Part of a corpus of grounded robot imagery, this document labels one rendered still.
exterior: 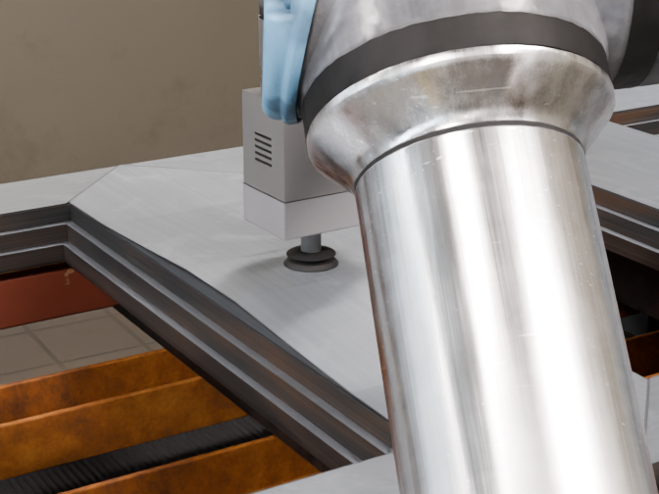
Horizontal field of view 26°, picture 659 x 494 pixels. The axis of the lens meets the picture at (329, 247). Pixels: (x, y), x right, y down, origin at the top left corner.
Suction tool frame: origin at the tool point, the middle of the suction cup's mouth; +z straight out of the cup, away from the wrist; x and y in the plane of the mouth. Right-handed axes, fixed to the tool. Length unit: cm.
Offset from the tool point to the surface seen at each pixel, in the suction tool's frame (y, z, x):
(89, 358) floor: -54, 86, -180
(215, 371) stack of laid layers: 10.5, 4.3, 3.4
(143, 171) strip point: -1.6, -0.2, -33.9
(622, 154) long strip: -45.6, -0.2, -13.3
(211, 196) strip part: -3.2, -0.3, -22.7
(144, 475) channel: 14.3, 14.1, -1.7
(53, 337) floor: -52, 86, -195
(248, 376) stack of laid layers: 9.9, 3.3, 7.4
